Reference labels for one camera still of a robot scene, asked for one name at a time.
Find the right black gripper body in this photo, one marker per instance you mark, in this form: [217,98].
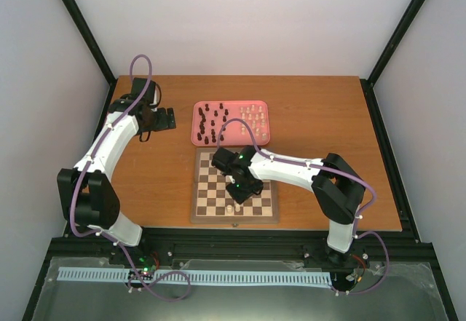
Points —
[245,190]

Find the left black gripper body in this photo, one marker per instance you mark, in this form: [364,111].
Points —
[162,124]

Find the white chess king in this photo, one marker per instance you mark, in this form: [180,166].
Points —
[229,209]

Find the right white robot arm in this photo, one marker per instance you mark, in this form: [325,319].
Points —
[337,187]

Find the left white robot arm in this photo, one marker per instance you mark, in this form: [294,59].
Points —
[87,197]

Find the wooden chess board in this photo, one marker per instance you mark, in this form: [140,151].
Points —
[210,197]

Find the pink plastic tray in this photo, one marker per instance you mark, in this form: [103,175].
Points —
[230,123]

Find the light blue cable duct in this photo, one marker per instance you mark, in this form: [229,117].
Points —
[197,277]

